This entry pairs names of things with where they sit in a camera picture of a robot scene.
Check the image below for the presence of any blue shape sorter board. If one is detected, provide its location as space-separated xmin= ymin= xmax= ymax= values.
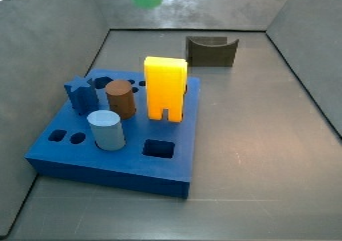
xmin=25 ymin=69 xmax=200 ymax=198

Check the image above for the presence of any yellow notched block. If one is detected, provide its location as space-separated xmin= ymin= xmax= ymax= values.
xmin=144 ymin=56 xmax=187 ymax=122

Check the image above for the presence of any brown cylinder block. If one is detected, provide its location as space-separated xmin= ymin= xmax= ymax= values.
xmin=106 ymin=79 xmax=136 ymax=120

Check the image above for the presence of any light blue cylinder block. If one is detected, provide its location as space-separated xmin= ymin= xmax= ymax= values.
xmin=87 ymin=110 xmax=126 ymax=151

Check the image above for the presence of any black curved cradle block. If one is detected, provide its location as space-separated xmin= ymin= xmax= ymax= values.
xmin=186 ymin=36 xmax=239 ymax=67

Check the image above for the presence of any dark blue star block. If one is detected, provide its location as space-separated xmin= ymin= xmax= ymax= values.
xmin=64 ymin=76 xmax=99 ymax=115

